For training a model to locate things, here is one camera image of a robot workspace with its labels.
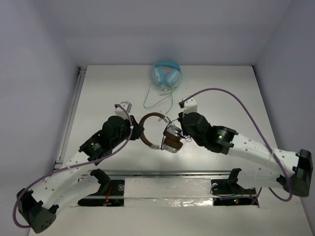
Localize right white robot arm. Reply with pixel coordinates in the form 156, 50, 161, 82
178, 112, 313, 197

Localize light blue headphones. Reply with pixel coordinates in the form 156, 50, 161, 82
151, 59, 182, 89

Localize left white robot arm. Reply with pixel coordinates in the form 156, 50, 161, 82
13, 115, 144, 234

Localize green headphone cable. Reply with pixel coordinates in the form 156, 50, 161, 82
143, 82, 183, 116

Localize aluminium rail left side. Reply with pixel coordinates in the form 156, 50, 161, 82
53, 65, 87, 170

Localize aluminium rail front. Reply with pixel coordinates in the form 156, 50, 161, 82
103, 170, 231, 177

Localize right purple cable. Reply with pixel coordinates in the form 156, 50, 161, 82
183, 88, 293, 202

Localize aluminium rail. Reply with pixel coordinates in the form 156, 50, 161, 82
53, 65, 87, 170
103, 170, 231, 177

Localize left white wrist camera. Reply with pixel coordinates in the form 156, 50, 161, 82
114, 101, 132, 117

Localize brown silver headphones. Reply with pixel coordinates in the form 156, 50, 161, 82
139, 111, 183, 153

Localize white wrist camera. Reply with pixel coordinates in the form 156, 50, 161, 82
179, 97, 197, 116
114, 101, 132, 117

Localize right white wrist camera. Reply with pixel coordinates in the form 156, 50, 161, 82
179, 97, 197, 116

